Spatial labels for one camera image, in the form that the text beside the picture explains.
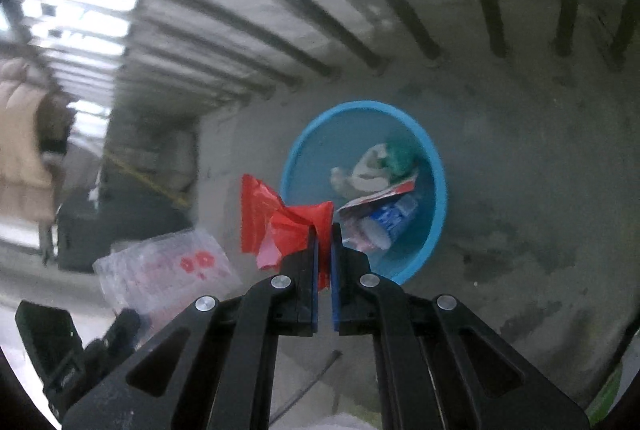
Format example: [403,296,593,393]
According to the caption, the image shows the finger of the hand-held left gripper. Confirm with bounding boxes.
[102,308,143,356]

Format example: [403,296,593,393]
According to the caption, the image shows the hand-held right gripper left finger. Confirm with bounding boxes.
[62,224,321,430]

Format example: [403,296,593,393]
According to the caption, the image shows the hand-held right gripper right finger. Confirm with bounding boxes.
[330,222,591,430]

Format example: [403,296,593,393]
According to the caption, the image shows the clear plastic bag red print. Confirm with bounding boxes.
[92,229,243,331]

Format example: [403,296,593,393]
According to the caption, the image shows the plastic bottle blue label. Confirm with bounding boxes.
[357,192,420,253]

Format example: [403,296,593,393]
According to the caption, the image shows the red white snack bag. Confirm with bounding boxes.
[335,170,420,251]

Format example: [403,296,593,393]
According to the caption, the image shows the white plastic bag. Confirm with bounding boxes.
[330,145,396,201]

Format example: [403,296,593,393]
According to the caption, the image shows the teal plastic bag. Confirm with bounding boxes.
[385,140,418,176]

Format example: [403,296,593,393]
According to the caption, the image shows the blue plastic bin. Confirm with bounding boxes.
[280,100,449,286]

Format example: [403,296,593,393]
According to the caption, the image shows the black cabinet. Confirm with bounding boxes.
[54,187,196,273]

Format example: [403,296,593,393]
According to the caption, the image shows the yellow stick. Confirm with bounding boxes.
[102,150,191,208]

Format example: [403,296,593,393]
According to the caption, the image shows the beige padded jacket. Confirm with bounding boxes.
[0,58,61,223]

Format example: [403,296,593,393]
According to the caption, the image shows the brown hanging garment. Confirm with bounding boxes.
[37,92,78,166]

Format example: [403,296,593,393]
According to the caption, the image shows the green white packet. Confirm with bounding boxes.
[585,355,626,426]

